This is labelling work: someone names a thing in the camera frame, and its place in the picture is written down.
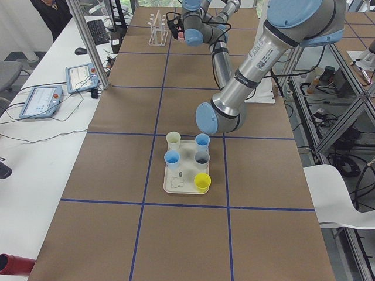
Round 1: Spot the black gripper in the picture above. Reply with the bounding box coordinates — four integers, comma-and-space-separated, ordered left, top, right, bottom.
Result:
175, 18, 184, 39

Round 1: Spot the pale green plastic cup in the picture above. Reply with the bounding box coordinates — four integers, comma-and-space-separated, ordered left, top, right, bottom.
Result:
166, 131, 181, 150

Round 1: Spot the yellow plastic cup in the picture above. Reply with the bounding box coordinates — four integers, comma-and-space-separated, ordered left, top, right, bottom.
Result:
194, 173, 212, 193

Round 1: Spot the pink plastic cup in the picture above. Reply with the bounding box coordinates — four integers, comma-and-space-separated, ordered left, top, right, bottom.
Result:
178, 32, 185, 41

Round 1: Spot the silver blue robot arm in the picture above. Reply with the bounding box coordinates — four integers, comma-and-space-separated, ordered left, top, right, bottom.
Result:
176, 1, 241, 89
196, 1, 346, 135

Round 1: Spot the light blue plastic cup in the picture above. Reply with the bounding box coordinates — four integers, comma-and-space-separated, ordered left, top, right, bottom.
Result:
164, 150, 180, 170

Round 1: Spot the grey plastic cup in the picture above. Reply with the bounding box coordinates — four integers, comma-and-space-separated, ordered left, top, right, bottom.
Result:
194, 151, 210, 170

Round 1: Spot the black keyboard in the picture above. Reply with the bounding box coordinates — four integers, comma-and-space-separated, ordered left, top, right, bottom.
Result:
87, 19, 109, 46

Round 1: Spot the black computer mouse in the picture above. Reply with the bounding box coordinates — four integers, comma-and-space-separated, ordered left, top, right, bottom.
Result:
74, 47, 87, 56

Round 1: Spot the far blue teach pendant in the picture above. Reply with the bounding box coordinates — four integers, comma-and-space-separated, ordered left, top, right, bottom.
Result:
65, 63, 99, 94

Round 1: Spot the blue teach pendant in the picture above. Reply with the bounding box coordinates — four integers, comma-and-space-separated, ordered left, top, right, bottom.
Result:
19, 85, 63, 119
65, 63, 99, 94

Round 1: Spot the person at desk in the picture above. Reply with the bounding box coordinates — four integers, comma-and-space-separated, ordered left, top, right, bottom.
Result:
30, 0, 72, 42

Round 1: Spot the cream plastic tray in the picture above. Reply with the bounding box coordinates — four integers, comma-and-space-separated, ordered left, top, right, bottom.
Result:
163, 140, 209, 194

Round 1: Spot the near blue teach pendant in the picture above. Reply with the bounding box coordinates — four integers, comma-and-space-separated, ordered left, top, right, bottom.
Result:
19, 85, 63, 119

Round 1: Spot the grey office chair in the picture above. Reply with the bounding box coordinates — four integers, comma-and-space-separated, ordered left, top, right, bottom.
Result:
1, 61, 23, 92

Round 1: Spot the white plastic chair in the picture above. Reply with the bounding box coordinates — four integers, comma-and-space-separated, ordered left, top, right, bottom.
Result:
304, 164, 374, 230

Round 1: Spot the red cylinder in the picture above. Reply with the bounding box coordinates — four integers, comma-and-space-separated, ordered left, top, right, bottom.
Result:
1, 253, 36, 277

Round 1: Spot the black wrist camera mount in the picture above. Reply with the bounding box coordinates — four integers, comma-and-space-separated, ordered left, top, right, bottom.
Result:
165, 12, 182, 39

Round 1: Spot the white wire cup rack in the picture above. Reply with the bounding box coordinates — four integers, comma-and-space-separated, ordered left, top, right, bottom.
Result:
148, 10, 169, 46

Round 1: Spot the aluminium frame post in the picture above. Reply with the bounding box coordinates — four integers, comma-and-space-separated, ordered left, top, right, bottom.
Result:
67, 0, 109, 90

